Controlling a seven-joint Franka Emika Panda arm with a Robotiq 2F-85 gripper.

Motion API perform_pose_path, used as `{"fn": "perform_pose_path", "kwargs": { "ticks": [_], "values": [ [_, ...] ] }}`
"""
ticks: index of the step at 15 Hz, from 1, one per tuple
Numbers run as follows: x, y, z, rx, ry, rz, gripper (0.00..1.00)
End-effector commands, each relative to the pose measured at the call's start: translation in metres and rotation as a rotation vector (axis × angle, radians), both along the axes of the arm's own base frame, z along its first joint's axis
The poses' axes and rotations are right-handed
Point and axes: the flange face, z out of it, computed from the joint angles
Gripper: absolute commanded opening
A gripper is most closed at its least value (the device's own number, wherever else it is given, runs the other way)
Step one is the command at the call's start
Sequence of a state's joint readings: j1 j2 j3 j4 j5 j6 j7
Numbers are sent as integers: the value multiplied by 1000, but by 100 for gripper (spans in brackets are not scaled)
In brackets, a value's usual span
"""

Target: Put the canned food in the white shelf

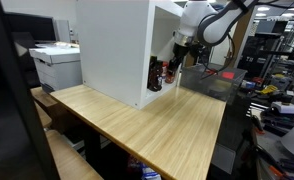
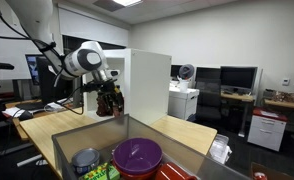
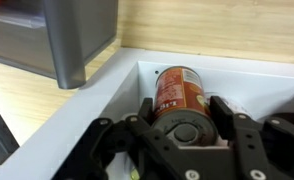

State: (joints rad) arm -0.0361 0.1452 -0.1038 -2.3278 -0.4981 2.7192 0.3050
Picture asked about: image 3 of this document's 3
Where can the small yellow squeeze bottle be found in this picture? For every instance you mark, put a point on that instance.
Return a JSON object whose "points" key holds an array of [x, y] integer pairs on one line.
{"points": [[134, 174]]}

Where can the red labelled food can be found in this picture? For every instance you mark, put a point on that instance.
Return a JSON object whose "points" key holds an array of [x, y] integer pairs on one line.
{"points": [[178, 96]]}

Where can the whipped frosting tub red lid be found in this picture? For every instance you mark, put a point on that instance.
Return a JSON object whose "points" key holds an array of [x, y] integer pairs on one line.
{"points": [[235, 105]]}

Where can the white cube shelf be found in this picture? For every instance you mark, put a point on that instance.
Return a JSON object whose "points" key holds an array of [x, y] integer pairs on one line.
{"points": [[87, 110]]}

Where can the grey translucent bin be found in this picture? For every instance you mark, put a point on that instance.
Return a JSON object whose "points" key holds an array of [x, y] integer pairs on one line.
{"points": [[67, 40]]}

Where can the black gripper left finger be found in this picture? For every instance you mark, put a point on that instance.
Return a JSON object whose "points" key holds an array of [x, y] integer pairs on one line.
{"points": [[97, 150]]}

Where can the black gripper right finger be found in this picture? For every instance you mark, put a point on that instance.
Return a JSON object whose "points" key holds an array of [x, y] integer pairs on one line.
{"points": [[253, 143]]}

